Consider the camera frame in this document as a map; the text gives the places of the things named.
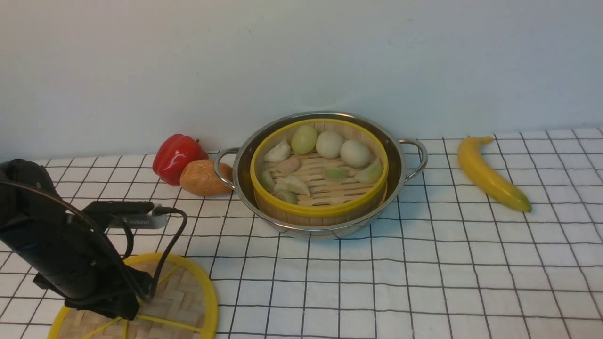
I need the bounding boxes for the white round bun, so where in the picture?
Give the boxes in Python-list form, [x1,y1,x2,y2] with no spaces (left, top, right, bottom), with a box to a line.
[315,130,345,159]
[340,139,371,168]

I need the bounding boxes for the red bell pepper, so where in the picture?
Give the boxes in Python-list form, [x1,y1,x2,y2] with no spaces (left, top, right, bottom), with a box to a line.
[152,134,209,186]

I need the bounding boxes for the green round bun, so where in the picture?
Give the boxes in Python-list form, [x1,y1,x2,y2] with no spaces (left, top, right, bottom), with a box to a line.
[291,124,318,155]

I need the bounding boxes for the left camera cable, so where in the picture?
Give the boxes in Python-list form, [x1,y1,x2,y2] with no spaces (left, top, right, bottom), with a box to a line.
[0,179,188,303]

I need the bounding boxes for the pink dumpling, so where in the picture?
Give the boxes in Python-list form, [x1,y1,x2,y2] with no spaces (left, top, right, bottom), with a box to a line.
[276,156,301,174]

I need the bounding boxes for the stainless steel pot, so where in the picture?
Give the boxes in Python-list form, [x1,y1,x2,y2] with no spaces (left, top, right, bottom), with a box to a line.
[214,110,428,240]

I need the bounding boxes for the brown potato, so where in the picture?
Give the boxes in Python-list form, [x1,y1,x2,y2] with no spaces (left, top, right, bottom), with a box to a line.
[179,159,233,197]

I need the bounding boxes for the green dumpling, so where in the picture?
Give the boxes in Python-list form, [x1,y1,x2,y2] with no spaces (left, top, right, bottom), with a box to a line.
[259,169,276,193]
[323,167,349,183]
[274,190,299,205]
[354,158,384,184]

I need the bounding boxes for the checkered white tablecloth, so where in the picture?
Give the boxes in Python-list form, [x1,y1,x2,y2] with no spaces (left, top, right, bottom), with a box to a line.
[0,127,603,339]

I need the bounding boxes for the bamboo steamer basket yellow rim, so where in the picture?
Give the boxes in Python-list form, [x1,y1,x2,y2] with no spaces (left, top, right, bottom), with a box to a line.
[250,116,389,226]

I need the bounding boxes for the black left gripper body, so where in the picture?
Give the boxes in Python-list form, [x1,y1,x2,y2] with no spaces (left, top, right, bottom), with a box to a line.
[32,256,159,320]

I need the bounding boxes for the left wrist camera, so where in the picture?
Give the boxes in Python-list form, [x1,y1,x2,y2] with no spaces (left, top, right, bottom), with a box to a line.
[82,201,172,230]

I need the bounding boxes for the yellow banana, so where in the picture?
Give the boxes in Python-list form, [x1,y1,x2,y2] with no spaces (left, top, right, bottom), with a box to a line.
[457,137,532,212]

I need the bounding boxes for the bamboo steamer lid yellow rim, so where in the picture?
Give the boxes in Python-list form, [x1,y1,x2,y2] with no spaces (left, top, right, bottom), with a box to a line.
[48,254,219,339]

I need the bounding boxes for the white dumpling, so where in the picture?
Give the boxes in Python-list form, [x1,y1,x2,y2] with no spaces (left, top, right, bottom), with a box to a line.
[274,176,311,197]
[263,139,291,163]

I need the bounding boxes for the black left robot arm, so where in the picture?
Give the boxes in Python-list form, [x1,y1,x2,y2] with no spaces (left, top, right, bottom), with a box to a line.
[1,159,153,320]

